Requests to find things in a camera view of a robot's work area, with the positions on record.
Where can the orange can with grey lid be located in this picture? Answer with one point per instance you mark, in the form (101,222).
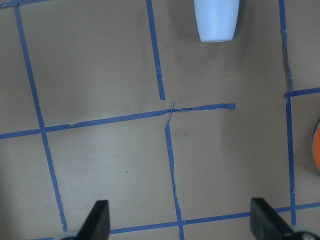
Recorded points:
(316,147)

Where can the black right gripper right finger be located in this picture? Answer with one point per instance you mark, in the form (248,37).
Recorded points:
(266,224)

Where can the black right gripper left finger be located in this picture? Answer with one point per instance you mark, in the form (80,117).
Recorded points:
(97,224)

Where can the light blue plastic cup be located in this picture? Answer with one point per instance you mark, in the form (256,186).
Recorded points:
(216,19)

